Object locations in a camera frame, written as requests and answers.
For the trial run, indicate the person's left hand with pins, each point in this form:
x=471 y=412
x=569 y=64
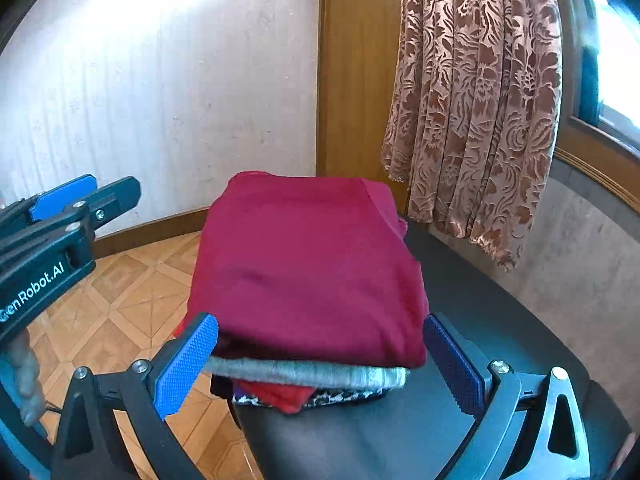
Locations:
x=29 y=380

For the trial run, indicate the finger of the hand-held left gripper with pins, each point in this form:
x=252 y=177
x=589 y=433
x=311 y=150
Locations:
x=112 y=200
x=60 y=201

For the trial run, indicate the wooden door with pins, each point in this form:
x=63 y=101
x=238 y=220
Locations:
x=355 y=85

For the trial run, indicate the bright red folded cloth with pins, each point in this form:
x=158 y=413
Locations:
x=280 y=396

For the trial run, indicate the window with wooden frame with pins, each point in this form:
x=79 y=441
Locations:
x=615 y=60

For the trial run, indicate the dark red embroidered sweater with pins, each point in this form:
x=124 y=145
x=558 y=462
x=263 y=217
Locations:
x=300 y=270

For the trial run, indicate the brown floral curtain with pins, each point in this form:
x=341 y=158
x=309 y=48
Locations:
x=475 y=110

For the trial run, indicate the grey folded cloth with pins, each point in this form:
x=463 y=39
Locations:
x=310 y=374

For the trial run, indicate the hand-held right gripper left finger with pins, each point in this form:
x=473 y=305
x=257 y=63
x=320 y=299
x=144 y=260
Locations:
x=187 y=365

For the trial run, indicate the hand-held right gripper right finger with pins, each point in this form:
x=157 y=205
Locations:
x=452 y=365

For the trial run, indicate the wooden baseboard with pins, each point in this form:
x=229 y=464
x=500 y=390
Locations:
x=150 y=232

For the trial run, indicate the leopard print cloth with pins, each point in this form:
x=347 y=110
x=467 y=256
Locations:
x=335 y=397

